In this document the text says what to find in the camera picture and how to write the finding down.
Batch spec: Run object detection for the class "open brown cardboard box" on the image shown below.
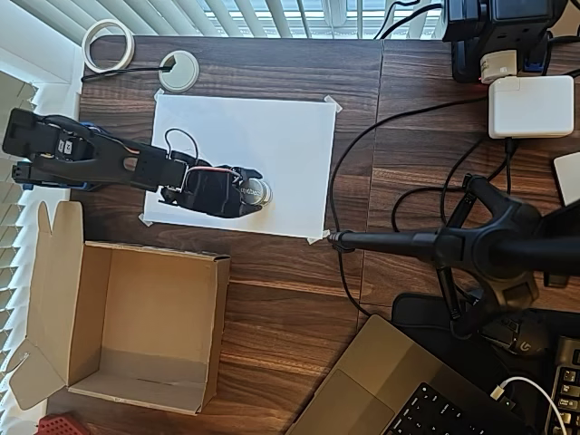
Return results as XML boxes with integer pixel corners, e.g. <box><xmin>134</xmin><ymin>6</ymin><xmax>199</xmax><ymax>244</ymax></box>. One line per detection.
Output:
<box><xmin>7</xmin><ymin>200</ymin><xmax>232</xmax><ymax>416</ymax></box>

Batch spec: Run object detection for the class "masking tape roll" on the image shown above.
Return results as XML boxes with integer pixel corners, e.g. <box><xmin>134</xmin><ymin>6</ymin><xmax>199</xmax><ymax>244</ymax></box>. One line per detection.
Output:
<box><xmin>82</xmin><ymin>20</ymin><xmax>136</xmax><ymax>74</ymax></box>

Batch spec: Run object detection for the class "thin black cable through grommet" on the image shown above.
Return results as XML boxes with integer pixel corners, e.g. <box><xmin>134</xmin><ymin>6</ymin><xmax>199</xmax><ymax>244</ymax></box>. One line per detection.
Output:
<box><xmin>80</xmin><ymin>65</ymin><xmax>176</xmax><ymax>83</ymax></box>

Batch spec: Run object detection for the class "black power strip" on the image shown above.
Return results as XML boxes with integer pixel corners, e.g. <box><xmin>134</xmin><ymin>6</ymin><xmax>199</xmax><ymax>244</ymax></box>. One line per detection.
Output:
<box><xmin>442</xmin><ymin>0</ymin><xmax>567</xmax><ymax>83</ymax></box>

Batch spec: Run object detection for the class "beige pleated window blind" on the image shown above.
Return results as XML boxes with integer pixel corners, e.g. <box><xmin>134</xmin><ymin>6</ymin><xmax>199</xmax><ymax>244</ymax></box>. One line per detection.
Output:
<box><xmin>0</xmin><ymin>70</ymin><xmax>42</xmax><ymax>411</ymax></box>

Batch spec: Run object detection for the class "black Logitech mouse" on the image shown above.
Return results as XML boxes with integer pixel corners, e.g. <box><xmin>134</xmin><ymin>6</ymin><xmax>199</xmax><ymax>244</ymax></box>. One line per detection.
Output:
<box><xmin>498</xmin><ymin>312</ymin><xmax>556</xmax><ymax>357</ymax></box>

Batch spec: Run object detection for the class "black keyboard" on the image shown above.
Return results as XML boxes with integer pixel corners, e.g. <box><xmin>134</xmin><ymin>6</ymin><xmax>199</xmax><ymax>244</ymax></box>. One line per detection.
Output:
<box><xmin>546</xmin><ymin>334</ymin><xmax>580</xmax><ymax>435</ymax></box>

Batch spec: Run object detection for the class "white slatted window blind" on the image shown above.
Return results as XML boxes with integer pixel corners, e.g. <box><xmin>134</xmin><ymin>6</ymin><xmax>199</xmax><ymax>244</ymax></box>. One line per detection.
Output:
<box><xmin>0</xmin><ymin>0</ymin><xmax>448</xmax><ymax>85</ymax></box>

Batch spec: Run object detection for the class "grey laptop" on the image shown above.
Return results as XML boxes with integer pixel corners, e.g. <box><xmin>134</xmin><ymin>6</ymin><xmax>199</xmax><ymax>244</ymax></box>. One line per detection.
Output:
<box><xmin>284</xmin><ymin>314</ymin><xmax>540</xmax><ymax>435</ymax></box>

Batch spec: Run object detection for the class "beige desk cable grommet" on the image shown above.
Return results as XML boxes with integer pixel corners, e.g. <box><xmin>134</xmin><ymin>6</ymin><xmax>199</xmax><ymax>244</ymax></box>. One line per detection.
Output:
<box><xmin>158</xmin><ymin>51</ymin><xmax>200</xmax><ymax>93</ymax></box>

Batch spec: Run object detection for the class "red perforated plastic part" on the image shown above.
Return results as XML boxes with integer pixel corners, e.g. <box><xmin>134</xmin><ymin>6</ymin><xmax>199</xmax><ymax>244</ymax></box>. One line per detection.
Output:
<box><xmin>35</xmin><ymin>412</ymin><xmax>87</xmax><ymax>435</ymax></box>

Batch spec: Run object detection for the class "blue plug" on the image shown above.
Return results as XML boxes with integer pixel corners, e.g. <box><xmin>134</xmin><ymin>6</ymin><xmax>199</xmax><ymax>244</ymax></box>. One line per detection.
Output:
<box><xmin>524</xmin><ymin>48</ymin><xmax>547</xmax><ymax>74</ymax></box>

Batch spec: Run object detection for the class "white flat device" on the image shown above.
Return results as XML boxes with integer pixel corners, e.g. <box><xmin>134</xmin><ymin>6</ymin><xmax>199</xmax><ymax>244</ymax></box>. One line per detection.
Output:
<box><xmin>552</xmin><ymin>151</ymin><xmax>580</xmax><ymax>208</ymax></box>

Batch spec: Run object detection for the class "white USB charging cable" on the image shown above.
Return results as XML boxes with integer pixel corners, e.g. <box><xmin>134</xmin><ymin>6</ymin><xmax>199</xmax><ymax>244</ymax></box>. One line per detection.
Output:
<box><xmin>492</xmin><ymin>375</ymin><xmax>570</xmax><ymax>435</ymax></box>

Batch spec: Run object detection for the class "black mouse pad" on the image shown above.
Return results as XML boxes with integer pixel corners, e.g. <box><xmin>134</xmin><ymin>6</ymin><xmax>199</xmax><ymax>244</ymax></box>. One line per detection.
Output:
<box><xmin>391</xmin><ymin>292</ymin><xmax>580</xmax><ymax>409</ymax></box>

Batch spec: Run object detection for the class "black tripod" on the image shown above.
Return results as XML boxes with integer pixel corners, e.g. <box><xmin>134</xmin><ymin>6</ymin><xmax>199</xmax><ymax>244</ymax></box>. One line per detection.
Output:
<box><xmin>325</xmin><ymin>174</ymin><xmax>580</xmax><ymax>341</ymax></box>

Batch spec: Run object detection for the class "small beige plug adapter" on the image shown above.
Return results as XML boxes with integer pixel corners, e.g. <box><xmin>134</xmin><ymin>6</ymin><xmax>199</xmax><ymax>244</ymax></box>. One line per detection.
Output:
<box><xmin>478</xmin><ymin>50</ymin><xmax>518</xmax><ymax>85</ymax></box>

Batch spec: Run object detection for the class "black cable from white adapter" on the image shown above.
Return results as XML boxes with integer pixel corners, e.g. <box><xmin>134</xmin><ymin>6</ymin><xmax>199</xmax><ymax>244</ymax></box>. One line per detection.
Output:
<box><xmin>391</xmin><ymin>135</ymin><xmax>517</xmax><ymax>237</ymax></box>

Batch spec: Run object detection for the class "white paper sheet with circles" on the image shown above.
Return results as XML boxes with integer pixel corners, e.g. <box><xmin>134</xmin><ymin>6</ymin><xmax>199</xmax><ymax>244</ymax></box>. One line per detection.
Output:
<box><xmin>142</xmin><ymin>92</ymin><xmax>337</xmax><ymax>239</ymax></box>

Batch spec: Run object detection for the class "white square power adapter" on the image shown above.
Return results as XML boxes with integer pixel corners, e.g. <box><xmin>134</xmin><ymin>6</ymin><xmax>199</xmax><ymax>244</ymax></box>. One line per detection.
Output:
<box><xmin>487</xmin><ymin>75</ymin><xmax>575</xmax><ymax>140</ymax></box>

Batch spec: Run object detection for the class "long black power cable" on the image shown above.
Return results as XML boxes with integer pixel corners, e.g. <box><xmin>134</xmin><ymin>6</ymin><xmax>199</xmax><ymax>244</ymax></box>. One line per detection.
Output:
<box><xmin>326</xmin><ymin>97</ymin><xmax>493</xmax><ymax>318</ymax></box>

